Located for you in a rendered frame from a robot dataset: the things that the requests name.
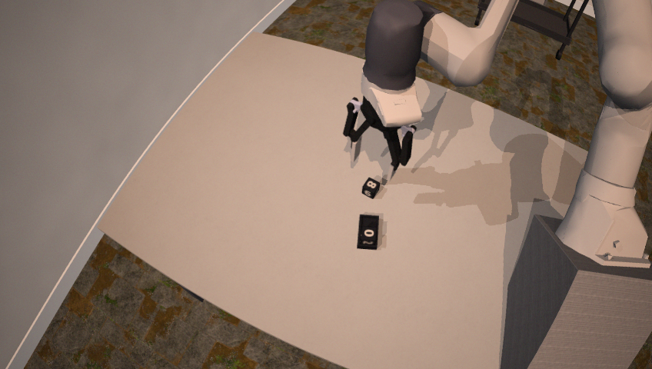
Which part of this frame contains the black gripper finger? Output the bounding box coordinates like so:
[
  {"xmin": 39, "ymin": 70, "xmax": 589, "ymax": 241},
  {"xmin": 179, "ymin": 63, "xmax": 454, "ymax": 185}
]
[
  {"xmin": 343, "ymin": 97, "xmax": 375, "ymax": 162},
  {"xmin": 380, "ymin": 123, "xmax": 417, "ymax": 181}
]

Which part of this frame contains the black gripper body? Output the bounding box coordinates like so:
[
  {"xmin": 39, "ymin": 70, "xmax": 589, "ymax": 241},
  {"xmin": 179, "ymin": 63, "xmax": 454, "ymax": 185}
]
[{"xmin": 360, "ymin": 96, "xmax": 401, "ymax": 132}]

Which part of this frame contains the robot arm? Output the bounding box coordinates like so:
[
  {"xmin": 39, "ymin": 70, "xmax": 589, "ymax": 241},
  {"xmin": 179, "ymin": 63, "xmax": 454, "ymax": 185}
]
[{"xmin": 361, "ymin": 0, "xmax": 652, "ymax": 268}]

